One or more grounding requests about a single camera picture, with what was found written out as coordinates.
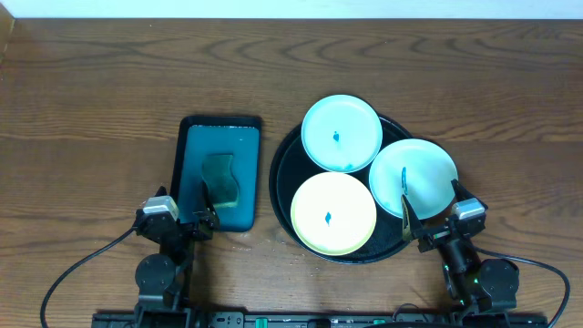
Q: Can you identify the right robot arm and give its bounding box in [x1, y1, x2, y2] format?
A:
[401, 179, 519, 325]

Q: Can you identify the light blue plate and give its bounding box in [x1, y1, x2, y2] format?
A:
[369, 138, 458, 220]
[301, 95, 383, 173]

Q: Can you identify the light blue plate top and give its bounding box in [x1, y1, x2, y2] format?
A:
[301, 95, 383, 173]

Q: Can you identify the yellow plate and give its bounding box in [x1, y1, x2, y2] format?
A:
[291, 172, 377, 256]

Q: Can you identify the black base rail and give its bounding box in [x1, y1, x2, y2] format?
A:
[91, 310, 548, 328]

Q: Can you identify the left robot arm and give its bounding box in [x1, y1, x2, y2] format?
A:
[133, 182, 220, 328]

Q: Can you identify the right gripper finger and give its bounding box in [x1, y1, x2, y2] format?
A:
[401, 195, 423, 241]
[451, 179, 475, 202]

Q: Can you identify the green yellow sponge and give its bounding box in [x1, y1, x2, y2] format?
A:
[201, 154, 240, 208]

